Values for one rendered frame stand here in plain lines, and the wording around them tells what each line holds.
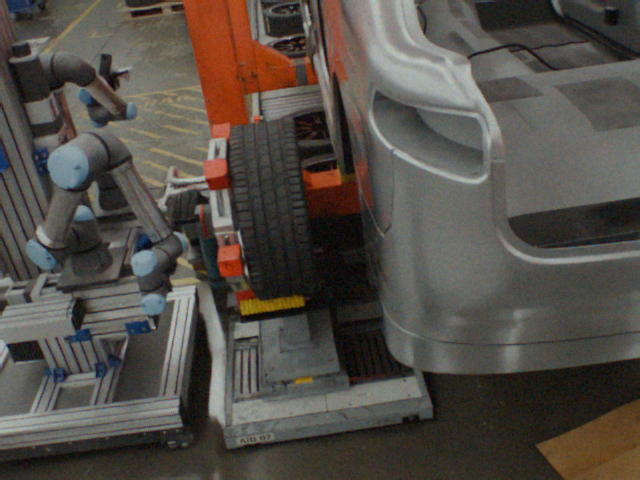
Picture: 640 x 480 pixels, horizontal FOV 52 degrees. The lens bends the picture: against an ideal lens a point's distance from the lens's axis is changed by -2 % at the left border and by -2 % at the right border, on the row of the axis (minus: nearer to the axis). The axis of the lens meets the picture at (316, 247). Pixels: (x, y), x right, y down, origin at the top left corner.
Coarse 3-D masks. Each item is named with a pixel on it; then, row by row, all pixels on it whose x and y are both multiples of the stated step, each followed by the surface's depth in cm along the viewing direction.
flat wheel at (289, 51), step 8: (280, 40) 596; (288, 40) 599; (296, 40) 603; (304, 40) 595; (272, 48) 577; (280, 48) 581; (288, 48) 580; (296, 48) 575; (304, 48) 571; (288, 56) 555; (296, 56) 554; (304, 56) 554
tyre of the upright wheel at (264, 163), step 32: (256, 128) 237; (288, 128) 232; (256, 160) 224; (288, 160) 223; (256, 192) 220; (288, 192) 221; (256, 224) 221; (288, 224) 221; (256, 256) 224; (288, 256) 225; (256, 288) 234; (288, 288) 238
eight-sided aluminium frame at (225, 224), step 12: (216, 144) 246; (228, 144) 247; (228, 156) 256; (216, 192) 228; (228, 192) 228; (216, 204) 226; (228, 204) 226; (216, 216) 225; (228, 216) 224; (216, 228) 224; (228, 228) 225; (240, 276) 235; (240, 288) 254
